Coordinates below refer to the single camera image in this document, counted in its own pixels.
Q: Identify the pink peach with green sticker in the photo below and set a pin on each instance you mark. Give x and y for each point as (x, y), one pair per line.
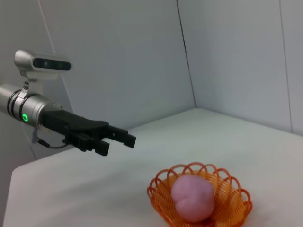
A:
(194, 201)

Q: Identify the silver left camera bracket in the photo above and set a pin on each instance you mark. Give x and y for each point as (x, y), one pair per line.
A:
(33, 86)

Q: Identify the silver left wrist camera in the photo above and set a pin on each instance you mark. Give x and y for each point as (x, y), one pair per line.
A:
(45, 63)

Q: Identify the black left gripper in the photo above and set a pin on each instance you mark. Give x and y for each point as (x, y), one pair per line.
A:
(71, 125)

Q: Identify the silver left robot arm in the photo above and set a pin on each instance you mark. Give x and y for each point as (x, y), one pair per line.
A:
(23, 106)

